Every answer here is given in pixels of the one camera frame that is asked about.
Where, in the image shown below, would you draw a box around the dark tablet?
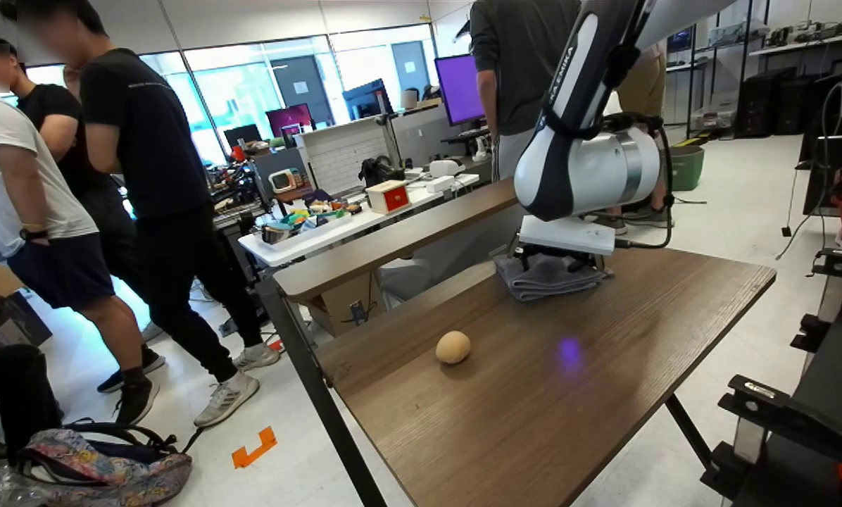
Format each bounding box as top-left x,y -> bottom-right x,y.
5,288 -> 57,350

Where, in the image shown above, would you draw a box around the colourful toy pile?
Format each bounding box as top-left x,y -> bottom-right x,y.
258,195 -> 369,248

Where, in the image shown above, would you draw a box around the long wooden table black legs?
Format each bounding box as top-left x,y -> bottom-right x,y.
250,181 -> 520,507

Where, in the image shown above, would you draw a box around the person in white shirt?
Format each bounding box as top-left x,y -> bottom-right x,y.
0,88 -> 169,430

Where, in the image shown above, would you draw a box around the black bag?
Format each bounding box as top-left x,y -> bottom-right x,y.
357,152 -> 409,188

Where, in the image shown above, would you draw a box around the seated person black trousers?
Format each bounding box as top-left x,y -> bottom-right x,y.
0,269 -> 65,474

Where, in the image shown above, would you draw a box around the orange box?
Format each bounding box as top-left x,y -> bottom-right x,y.
365,176 -> 413,217

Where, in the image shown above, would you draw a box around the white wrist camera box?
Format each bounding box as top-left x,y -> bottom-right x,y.
514,212 -> 618,259

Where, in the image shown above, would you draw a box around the white work table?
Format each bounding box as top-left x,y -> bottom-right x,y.
237,165 -> 487,269

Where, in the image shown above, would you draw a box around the person in grey trousers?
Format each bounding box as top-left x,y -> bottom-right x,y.
468,0 -> 582,181

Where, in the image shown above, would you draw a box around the small beige device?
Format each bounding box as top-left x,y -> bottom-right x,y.
264,165 -> 300,196

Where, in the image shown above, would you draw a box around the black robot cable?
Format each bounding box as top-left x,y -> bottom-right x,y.
541,109 -> 679,254

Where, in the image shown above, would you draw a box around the cardboard box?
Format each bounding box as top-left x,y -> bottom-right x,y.
304,265 -> 386,336

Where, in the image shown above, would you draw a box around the person black shirt white sneakers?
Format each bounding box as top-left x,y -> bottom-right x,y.
74,0 -> 286,430

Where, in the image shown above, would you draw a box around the tan wooden ball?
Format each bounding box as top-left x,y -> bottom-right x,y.
433,326 -> 475,368

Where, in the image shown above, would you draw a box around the white partition panel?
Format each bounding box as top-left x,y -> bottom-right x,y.
295,116 -> 399,196

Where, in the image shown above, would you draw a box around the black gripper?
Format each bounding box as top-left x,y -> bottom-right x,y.
514,244 -> 614,282

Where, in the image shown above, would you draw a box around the small dark monitor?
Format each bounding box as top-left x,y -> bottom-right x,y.
219,121 -> 264,152

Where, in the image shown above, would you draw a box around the green basket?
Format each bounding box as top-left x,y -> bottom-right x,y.
668,137 -> 710,195

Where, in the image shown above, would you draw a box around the colourful patterned backpack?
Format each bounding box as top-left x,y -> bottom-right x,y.
0,417 -> 193,507

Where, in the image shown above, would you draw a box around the person in khaki trousers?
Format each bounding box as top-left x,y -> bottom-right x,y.
614,40 -> 672,221

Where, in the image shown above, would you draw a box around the metal storage shelf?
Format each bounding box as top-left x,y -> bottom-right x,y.
745,0 -> 842,144

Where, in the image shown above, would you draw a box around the purple lit monitor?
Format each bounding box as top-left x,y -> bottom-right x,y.
433,50 -> 490,130

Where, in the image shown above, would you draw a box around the dark blue monitor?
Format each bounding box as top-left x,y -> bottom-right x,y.
340,75 -> 396,123

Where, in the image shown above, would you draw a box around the magenta lit monitor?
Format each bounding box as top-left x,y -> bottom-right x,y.
264,100 -> 319,140

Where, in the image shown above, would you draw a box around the black storage case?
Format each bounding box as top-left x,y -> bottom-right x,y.
731,69 -> 801,140

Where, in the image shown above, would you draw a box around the person in black shirt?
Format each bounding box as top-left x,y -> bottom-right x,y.
9,65 -> 112,205

